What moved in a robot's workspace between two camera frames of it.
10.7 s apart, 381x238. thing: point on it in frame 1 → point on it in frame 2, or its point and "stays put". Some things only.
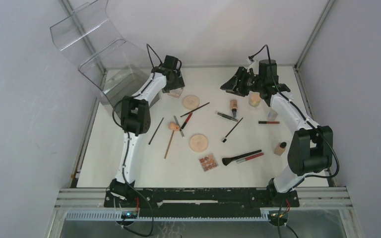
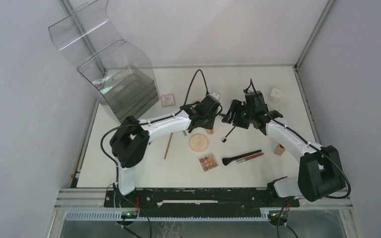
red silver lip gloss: (249, 158) stays put
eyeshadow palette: (208, 162) stays put
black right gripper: (232, 85) → (235, 106)
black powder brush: (226, 161) stays put
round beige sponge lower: (199, 143) stays put
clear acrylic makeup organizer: (90, 37) stays put
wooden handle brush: (169, 142) stays put
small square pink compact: (176, 92) → (168, 100)
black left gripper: (179, 83) → (209, 125)
